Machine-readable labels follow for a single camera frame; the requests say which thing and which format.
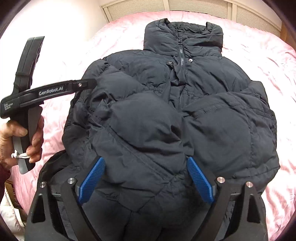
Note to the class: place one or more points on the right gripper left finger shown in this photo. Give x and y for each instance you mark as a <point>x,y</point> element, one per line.
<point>44,220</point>

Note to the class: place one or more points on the white slatted headboard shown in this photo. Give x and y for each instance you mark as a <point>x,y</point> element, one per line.
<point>259,16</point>

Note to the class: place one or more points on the left hand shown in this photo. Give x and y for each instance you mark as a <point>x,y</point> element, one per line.
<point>12,128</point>

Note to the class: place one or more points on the pink bed duvet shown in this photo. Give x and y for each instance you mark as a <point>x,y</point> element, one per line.
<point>263,56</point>

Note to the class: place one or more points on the cream white jacket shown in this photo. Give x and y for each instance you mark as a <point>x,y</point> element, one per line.
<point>12,213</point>

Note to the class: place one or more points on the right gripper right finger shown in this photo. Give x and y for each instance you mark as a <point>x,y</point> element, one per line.
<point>248,219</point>

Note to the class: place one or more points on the wooden side bed board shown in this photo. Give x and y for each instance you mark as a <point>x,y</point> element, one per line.
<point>285,34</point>

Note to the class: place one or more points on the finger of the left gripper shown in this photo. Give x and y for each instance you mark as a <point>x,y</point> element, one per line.
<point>83,84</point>

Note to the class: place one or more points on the black puffer coat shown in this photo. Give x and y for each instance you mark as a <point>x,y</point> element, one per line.
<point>152,110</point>

